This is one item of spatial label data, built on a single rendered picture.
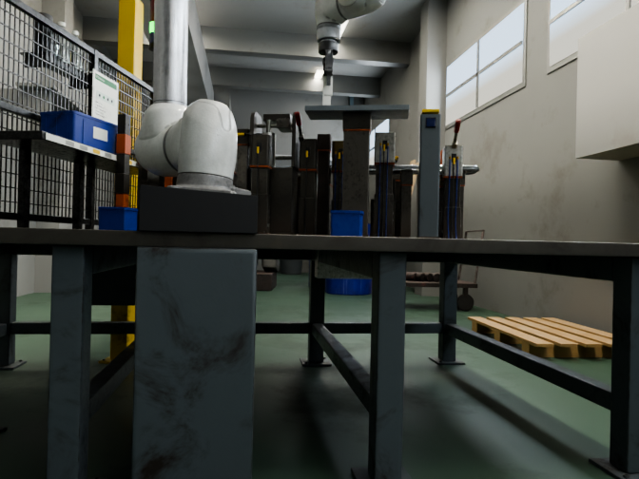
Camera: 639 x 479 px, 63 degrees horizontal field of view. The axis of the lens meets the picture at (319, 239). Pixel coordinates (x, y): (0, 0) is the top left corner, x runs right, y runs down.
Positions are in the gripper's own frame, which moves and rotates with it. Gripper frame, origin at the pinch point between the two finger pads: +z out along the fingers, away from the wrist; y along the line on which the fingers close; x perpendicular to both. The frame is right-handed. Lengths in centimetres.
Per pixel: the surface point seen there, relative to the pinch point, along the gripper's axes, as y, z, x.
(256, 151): 4.7, 19.6, 26.0
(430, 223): -10, 46, -37
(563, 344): 118, 111, -150
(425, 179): -9.3, 30.0, -34.8
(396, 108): -10.9, 6.0, -23.6
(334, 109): -7.4, 6.1, -2.3
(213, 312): -57, 71, 30
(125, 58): 95, -45, 107
